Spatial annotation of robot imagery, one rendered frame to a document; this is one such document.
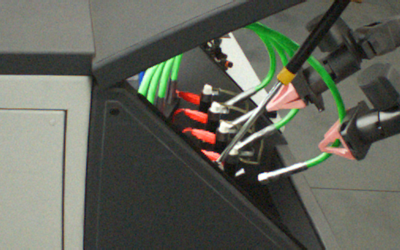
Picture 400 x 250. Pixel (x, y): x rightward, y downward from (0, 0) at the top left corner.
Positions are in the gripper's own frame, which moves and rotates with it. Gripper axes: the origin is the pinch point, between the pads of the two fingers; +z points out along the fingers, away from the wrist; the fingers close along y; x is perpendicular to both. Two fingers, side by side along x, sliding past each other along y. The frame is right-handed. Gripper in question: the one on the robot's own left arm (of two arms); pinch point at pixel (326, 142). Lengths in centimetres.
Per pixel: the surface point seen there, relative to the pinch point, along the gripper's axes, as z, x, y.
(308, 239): 25.1, 25.6, -6.7
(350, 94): 164, 97, -251
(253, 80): 55, 1, -55
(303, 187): 28.9, 19.0, -19.0
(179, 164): -5.4, -20.7, 34.6
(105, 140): -3.2, -29.5, 40.2
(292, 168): 6.8, 0.8, 4.4
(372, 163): 127, 111, -181
